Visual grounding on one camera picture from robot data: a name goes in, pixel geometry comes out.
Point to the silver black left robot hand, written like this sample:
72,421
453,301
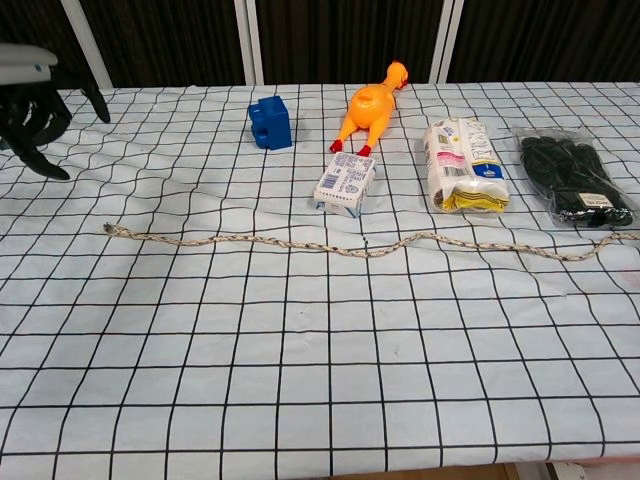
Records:
25,112

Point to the blue plastic building block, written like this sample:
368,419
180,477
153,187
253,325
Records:
272,125

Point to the small white blue carton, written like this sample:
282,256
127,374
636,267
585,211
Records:
345,187

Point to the orange rubber chicken toy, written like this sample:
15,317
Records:
372,107

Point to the white black checked tablecloth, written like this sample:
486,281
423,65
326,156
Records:
300,350

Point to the white yellow food package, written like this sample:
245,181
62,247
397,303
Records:
462,165

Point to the black gloves in clear bag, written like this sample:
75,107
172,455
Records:
575,175

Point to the white partition frame post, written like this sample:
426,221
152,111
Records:
87,45
448,40
250,40

